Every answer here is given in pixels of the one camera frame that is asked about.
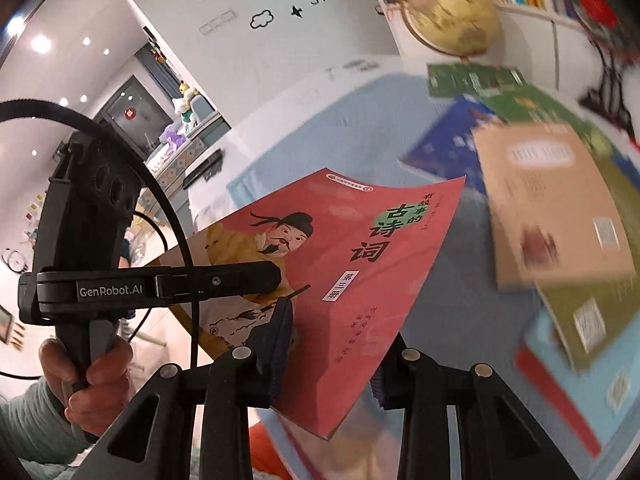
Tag dark blue Aesop fables book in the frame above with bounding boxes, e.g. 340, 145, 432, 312
399, 96, 501, 196

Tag person's left forearm sleeve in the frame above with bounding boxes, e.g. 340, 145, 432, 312
1, 379, 89, 480

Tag yellow desk globe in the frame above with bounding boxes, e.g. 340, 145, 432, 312
398, 0, 501, 58

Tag red flower round fan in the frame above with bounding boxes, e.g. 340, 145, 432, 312
574, 0, 639, 58

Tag dark green book by globe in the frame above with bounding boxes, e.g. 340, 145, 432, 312
427, 63, 526, 99

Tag red poetry book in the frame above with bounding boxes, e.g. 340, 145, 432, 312
172, 169, 464, 438

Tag tan cover rabbit book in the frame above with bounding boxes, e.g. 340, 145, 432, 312
473, 122, 636, 288

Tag person's left hand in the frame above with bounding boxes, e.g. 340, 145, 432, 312
39, 336, 134, 437

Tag white bookshelf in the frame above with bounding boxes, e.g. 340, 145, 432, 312
378, 0, 603, 100

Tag black cable left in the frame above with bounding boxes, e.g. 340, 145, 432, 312
0, 98, 202, 380

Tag green insect book 03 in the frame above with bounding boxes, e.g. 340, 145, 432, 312
480, 84, 613, 157

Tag olive green insect book 04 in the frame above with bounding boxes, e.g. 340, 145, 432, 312
539, 155, 639, 372

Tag light blue red-edged book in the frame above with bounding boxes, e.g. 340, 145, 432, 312
515, 310, 639, 458

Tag blue quilted table mat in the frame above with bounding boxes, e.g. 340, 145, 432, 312
226, 72, 640, 480

